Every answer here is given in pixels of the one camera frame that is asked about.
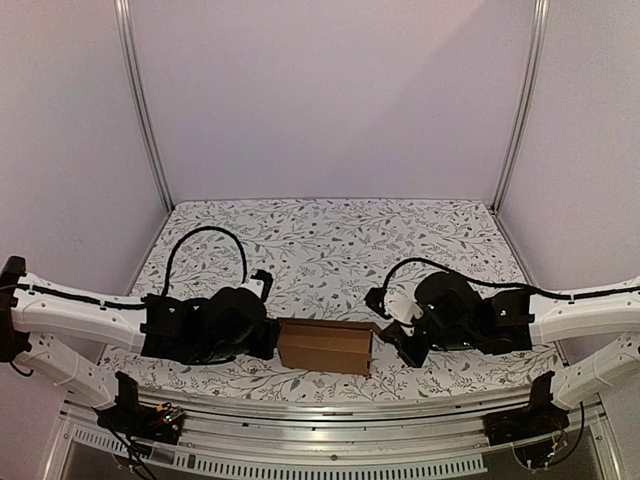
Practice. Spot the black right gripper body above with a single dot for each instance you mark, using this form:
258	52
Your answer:
407	342

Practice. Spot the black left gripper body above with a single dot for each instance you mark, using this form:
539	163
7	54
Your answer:
263	350

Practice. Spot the brown cardboard paper box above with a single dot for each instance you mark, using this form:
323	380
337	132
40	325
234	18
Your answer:
327	346

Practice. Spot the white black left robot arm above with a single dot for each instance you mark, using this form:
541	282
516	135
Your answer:
36	314

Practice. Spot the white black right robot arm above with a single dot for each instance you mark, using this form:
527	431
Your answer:
520	317

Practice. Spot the floral patterned table mat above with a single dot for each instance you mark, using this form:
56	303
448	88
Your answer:
324	256

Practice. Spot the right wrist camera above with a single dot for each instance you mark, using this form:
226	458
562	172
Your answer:
393	306

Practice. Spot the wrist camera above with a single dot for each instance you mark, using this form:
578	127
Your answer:
393	306
260	283

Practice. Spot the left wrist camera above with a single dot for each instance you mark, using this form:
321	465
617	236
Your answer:
260	283

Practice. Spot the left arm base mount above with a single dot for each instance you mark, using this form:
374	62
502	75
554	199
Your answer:
162	423

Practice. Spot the aluminium front rail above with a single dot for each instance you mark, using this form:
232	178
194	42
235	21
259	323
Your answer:
438	438

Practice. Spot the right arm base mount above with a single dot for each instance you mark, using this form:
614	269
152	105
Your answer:
542	415

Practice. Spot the right aluminium frame post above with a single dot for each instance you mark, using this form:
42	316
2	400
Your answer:
525	100

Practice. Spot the aluminium frame post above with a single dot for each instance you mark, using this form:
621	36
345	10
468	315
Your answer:
134	74
525	100

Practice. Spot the left aluminium frame post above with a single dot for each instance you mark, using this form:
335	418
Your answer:
134	74

